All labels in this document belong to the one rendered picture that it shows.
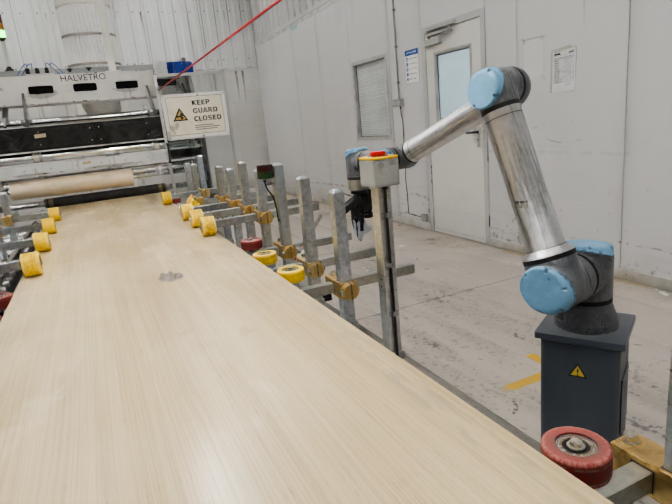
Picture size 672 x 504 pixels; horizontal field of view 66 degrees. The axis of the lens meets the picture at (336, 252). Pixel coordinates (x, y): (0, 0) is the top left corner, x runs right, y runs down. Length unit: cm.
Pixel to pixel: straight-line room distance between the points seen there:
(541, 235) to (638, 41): 263
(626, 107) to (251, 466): 372
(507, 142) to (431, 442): 107
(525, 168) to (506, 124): 14
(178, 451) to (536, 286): 112
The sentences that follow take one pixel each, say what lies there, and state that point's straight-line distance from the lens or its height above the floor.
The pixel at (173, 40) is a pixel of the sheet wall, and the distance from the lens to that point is 1072.
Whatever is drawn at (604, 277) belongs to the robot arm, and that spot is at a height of 78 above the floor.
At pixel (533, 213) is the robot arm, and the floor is 100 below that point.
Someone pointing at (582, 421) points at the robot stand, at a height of 31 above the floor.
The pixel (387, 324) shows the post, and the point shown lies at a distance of 134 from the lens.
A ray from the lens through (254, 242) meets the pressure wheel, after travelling 196.
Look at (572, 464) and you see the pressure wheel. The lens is 70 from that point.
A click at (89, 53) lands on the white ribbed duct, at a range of 821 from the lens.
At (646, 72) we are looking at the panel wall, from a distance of 403.
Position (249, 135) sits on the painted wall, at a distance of 1084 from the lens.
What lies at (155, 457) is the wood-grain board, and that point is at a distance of 79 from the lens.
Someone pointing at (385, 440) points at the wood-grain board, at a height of 90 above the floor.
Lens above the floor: 132
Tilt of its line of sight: 14 degrees down
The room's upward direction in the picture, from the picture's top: 6 degrees counter-clockwise
